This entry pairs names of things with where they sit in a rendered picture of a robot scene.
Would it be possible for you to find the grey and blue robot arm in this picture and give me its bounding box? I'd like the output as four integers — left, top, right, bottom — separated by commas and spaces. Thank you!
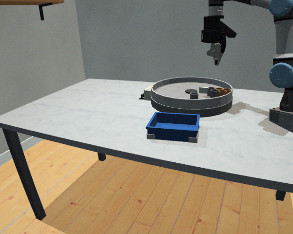
209, 0, 293, 112

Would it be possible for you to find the grey round turntable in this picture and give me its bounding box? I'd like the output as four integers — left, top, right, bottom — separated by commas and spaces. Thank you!
139, 77, 233, 117

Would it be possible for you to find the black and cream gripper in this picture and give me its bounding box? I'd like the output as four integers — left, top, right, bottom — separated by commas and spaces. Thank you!
201, 16, 226, 66

